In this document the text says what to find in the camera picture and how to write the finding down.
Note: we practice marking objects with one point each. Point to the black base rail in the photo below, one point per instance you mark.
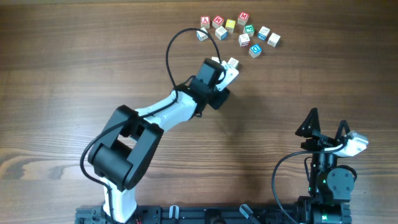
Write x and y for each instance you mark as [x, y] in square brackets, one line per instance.
[239, 215]

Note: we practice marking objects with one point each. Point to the white block centre row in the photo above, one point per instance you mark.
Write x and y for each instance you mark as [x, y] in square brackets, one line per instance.
[221, 33]

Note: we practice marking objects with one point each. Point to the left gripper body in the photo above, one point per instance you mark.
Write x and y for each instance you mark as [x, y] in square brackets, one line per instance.
[217, 99]

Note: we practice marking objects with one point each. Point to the green letter block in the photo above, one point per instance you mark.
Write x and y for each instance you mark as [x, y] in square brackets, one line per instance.
[249, 30]

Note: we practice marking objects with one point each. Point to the white block blue side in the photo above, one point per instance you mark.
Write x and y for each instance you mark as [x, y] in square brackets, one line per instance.
[202, 34]

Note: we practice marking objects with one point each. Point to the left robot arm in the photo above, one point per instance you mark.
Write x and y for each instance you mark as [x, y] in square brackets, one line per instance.
[122, 156]

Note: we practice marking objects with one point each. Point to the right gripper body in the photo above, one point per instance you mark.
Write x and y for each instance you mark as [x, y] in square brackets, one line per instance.
[319, 142]

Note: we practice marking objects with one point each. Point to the plain wooden block right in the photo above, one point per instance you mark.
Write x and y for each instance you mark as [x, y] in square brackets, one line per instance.
[273, 39]

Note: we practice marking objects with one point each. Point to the blue letter D block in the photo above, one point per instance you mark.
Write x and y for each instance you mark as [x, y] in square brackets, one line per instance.
[255, 50]

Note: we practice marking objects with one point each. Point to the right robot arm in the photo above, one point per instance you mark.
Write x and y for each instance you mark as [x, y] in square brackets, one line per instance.
[329, 184]

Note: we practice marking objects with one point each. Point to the red letter M block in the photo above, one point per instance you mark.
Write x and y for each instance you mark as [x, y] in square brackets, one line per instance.
[243, 18]

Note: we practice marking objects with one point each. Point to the wooden block yellow side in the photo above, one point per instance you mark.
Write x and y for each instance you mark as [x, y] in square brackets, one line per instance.
[233, 62]

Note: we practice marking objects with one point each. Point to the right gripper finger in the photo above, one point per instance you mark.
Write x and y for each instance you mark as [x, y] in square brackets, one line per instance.
[343, 129]
[311, 125]

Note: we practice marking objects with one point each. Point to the plain wooden block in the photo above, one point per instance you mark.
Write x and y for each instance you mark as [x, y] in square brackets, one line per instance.
[273, 39]
[216, 59]

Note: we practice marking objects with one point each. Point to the red letter A block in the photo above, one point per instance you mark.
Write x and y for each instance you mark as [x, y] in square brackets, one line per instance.
[205, 22]

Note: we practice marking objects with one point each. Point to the yellow top block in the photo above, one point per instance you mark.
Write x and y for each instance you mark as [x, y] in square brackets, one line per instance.
[230, 25]

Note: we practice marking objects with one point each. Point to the white block red side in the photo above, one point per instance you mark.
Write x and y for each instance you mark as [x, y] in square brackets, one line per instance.
[244, 40]

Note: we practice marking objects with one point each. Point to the white block blue picture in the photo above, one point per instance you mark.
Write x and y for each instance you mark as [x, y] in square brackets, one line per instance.
[263, 33]

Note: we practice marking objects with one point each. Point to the plain wooden block left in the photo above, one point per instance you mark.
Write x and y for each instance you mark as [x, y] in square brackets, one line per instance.
[216, 59]

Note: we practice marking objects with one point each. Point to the red letter W block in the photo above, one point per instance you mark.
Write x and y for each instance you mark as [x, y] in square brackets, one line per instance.
[217, 21]

